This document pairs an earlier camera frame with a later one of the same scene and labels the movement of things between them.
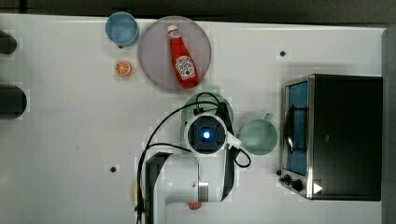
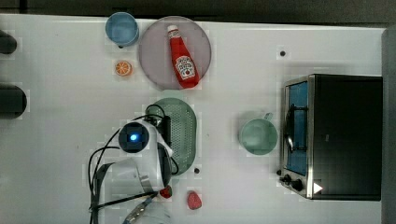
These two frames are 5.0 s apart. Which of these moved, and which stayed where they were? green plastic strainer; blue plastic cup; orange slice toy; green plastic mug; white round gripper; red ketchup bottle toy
Moved: white round gripper; green plastic strainer
Stayed: red ketchup bottle toy; blue plastic cup; orange slice toy; green plastic mug
